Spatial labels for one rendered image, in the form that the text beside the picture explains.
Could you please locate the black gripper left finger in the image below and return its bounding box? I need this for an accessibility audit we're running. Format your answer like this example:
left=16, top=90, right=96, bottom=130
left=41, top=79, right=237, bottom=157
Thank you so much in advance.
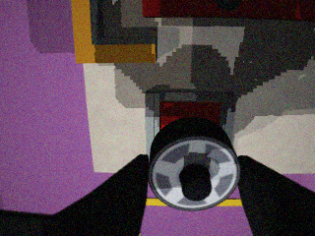
left=0, top=154, right=149, bottom=236

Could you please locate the black tyre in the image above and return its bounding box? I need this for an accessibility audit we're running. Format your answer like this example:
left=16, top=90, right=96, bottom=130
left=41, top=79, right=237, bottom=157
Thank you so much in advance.
left=148, top=117, right=241, bottom=211

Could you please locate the yellow rectangular outline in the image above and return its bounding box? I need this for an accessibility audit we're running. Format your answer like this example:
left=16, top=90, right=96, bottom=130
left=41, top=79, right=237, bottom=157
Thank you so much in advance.
left=146, top=198, right=242, bottom=207

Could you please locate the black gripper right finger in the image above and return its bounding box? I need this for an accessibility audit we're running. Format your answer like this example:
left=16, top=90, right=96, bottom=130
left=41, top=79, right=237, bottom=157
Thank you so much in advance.
left=237, top=155, right=315, bottom=236

